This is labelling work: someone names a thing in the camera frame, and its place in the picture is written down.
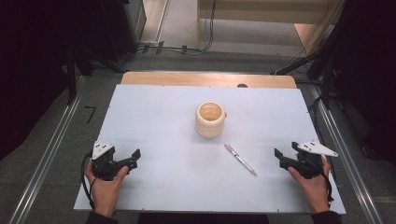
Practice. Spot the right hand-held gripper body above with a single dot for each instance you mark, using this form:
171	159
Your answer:
309	163

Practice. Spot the wooden table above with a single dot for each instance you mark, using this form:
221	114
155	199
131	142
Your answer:
186	79

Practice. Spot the person's right hand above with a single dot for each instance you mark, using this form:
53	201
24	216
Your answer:
314	193

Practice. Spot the black stand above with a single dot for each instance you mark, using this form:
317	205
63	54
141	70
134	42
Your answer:
72	74
323	62

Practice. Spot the white table board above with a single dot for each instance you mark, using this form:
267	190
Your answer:
174	168

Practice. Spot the metal floor rail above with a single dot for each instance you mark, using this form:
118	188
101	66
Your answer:
46	155
345	155

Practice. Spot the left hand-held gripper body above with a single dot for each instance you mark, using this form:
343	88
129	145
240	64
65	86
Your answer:
104	165

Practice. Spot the silver pen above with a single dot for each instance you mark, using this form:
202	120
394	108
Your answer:
240	159

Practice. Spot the person's left hand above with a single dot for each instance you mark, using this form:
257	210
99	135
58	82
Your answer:
104	193

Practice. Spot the black cabinet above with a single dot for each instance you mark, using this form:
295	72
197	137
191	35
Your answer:
121	25

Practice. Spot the beige wooden furniture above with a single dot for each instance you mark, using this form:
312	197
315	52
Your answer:
264	12

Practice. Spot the person's dark clothed body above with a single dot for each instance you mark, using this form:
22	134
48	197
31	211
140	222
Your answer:
202	219

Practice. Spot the beige ribbed ceramic cup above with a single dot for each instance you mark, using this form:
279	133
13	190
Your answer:
209	126

